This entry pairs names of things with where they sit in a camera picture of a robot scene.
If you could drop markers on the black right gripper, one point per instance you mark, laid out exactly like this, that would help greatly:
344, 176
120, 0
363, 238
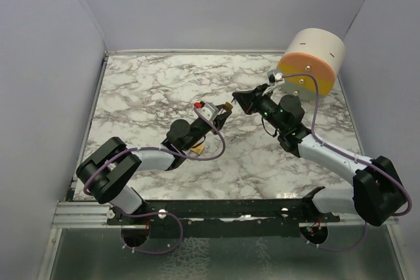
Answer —
247, 99

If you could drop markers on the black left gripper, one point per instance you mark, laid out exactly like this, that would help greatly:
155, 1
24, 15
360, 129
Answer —
220, 119

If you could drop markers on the small brass padlock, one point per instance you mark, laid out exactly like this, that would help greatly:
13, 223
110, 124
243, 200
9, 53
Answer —
228, 106

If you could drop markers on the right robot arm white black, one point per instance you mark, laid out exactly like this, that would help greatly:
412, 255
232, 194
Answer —
375, 192

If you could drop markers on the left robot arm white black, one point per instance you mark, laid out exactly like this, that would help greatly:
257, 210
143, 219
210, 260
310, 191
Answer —
106, 172

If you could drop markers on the larger brass padlock near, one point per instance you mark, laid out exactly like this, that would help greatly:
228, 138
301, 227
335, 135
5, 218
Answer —
197, 150

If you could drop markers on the round mini drawer cabinet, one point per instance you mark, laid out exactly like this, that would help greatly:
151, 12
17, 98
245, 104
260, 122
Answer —
313, 51

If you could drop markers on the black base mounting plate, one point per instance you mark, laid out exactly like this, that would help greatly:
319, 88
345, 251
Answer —
168, 218

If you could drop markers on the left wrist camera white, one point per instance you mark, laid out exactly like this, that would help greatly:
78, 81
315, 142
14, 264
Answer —
207, 110

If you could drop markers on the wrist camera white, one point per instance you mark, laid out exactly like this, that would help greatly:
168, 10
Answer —
275, 79
207, 110

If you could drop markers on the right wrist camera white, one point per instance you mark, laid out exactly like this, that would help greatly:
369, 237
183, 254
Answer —
275, 79

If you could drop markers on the aluminium frame rail front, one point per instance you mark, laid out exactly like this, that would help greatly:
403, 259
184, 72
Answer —
92, 215

